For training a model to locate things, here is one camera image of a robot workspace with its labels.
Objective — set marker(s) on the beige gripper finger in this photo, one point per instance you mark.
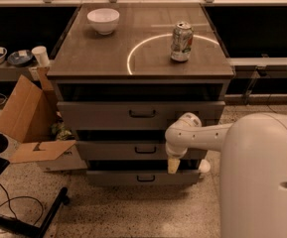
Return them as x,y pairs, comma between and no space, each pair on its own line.
173,165

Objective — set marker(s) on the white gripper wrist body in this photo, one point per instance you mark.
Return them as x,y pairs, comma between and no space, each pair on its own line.
177,153

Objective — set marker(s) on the grey drawer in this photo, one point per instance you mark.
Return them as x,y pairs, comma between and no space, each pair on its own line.
114,178
135,115
121,150

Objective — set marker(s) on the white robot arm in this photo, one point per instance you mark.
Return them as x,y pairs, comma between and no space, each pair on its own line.
252,171

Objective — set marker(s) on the grey bottom drawer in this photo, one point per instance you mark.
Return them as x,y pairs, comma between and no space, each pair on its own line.
114,178

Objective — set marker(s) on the grey drawer cabinet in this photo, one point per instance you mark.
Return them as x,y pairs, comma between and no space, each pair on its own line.
134,64

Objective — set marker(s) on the grey top drawer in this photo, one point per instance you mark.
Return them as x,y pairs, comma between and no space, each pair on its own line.
135,115

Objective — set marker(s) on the open cardboard box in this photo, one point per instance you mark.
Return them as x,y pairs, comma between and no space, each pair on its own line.
27,118

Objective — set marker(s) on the crushed soda can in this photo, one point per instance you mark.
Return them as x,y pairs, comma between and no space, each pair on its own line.
182,39

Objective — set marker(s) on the white ceramic bowl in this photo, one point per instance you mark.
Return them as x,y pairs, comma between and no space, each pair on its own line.
103,20

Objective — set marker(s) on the white paper cup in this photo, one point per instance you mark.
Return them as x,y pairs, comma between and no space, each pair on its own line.
41,55

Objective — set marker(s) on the blue patterned bowl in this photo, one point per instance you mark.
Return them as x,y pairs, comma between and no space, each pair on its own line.
20,58

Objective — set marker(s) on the long side shelf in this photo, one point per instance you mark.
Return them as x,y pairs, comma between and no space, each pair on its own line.
9,72

